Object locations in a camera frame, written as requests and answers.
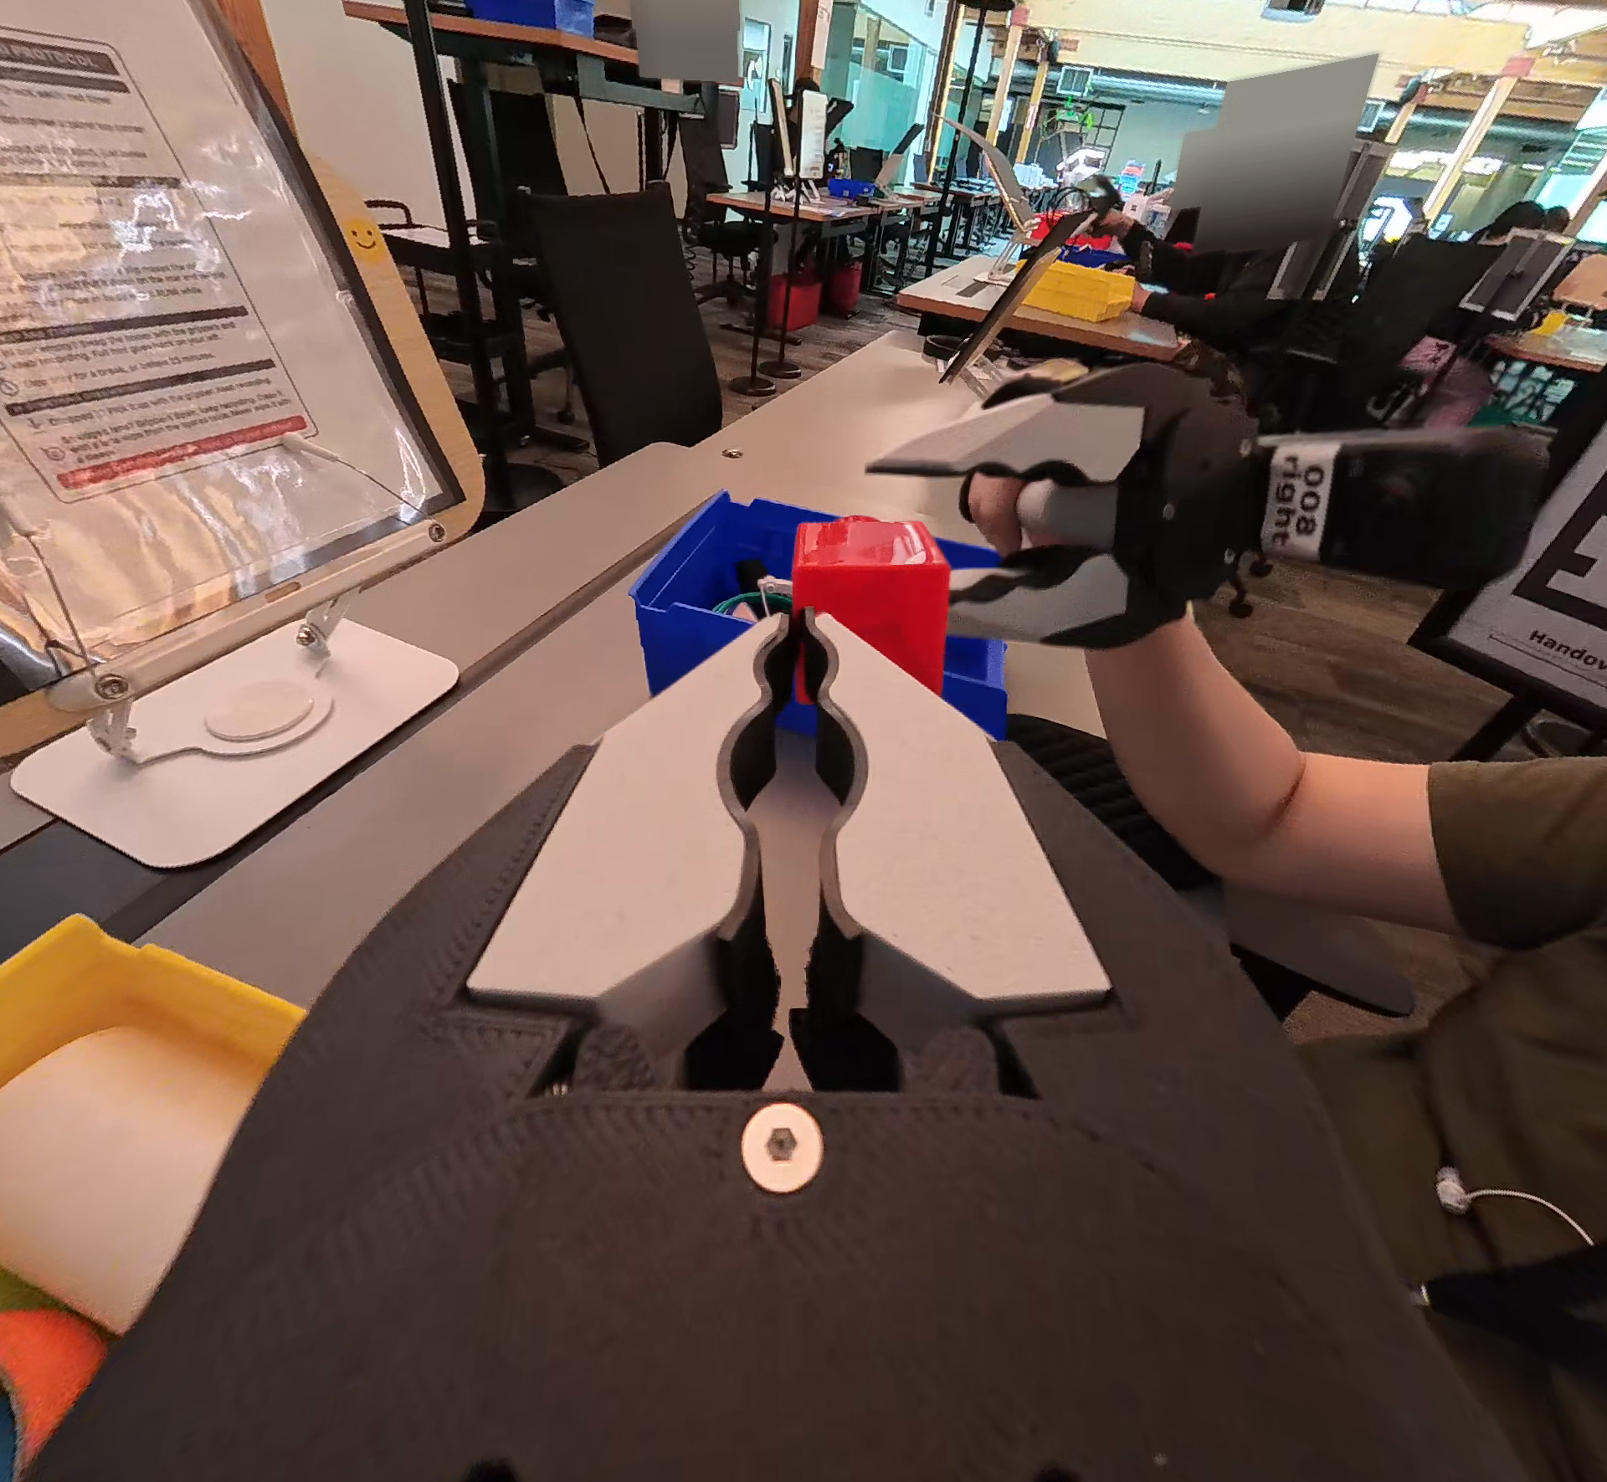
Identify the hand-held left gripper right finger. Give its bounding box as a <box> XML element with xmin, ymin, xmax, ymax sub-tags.
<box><xmin>788</xmin><ymin>611</ymin><xmax>1114</xmax><ymax>1093</ymax></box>

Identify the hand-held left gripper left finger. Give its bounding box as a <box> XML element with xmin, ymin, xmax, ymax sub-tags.
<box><xmin>464</xmin><ymin>611</ymin><xmax>796</xmax><ymax>1093</ymax></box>

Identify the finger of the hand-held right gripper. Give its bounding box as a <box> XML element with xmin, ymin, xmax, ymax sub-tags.
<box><xmin>865</xmin><ymin>392</ymin><xmax>1149</xmax><ymax>487</ymax></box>
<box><xmin>944</xmin><ymin>547</ymin><xmax>1133</xmax><ymax>646</ymax></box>

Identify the red plastic block with peg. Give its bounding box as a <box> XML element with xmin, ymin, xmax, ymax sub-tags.
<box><xmin>790</xmin><ymin>516</ymin><xmax>951</xmax><ymax>707</ymax></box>

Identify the large blue plastic bin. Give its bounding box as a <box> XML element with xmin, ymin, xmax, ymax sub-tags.
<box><xmin>626</xmin><ymin>487</ymin><xmax>1013</xmax><ymax>742</ymax></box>

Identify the person's right forearm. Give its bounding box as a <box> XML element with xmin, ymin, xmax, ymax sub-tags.
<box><xmin>1084</xmin><ymin>611</ymin><xmax>1440</xmax><ymax>930</ymax></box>

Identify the tilted brown board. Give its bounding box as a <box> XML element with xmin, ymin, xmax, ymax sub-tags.
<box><xmin>940</xmin><ymin>206</ymin><xmax>1096</xmax><ymax>387</ymax></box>

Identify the yellow plastic bin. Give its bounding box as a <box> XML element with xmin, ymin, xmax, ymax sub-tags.
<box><xmin>1021</xmin><ymin>257</ymin><xmax>1136</xmax><ymax>328</ymax></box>
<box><xmin>0</xmin><ymin>914</ymin><xmax>310</xmax><ymax>1144</ymax></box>

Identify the black fabric pad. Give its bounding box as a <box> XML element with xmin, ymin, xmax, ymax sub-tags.
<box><xmin>1004</xmin><ymin>714</ymin><xmax>1229</xmax><ymax>897</ymax></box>

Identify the black framed marker sign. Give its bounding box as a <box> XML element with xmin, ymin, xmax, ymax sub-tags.
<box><xmin>1407</xmin><ymin>377</ymin><xmax>1607</xmax><ymax>762</ymax></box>

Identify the olive green shirt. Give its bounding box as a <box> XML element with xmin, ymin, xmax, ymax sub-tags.
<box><xmin>1291</xmin><ymin>756</ymin><xmax>1607</xmax><ymax>1482</ymax></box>

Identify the wooden standing desk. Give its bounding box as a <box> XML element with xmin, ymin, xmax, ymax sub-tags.
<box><xmin>343</xmin><ymin>0</ymin><xmax>704</xmax><ymax>116</ymax></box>

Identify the small blue bin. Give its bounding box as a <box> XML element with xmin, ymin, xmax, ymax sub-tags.
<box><xmin>463</xmin><ymin>0</ymin><xmax>596</xmax><ymax>41</ymax></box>

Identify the black floor lamp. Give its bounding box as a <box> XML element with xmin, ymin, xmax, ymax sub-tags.
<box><xmin>376</xmin><ymin>0</ymin><xmax>505</xmax><ymax>523</ymax></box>

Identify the orange and green cloth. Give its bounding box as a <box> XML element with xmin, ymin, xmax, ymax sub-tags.
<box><xmin>0</xmin><ymin>1267</ymin><xmax>117</xmax><ymax>1477</ymax></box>

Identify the instruction sign on white stand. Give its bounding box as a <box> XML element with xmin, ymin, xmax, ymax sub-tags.
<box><xmin>0</xmin><ymin>0</ymin><xmax>490</xmax><ymax>873</ymax></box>

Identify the black metal frame chair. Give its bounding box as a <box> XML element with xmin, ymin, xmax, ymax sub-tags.
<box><xmin>365</xmin><ymin>196</ymin><xmax>591</xmax><ymax>493</ymax></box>

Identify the white cable with plug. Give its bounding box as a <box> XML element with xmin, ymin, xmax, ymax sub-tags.
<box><xmin>1417</xmin><ymin>1165</ymin><xmax>1600</xmax><ymax>1309</ymax></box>

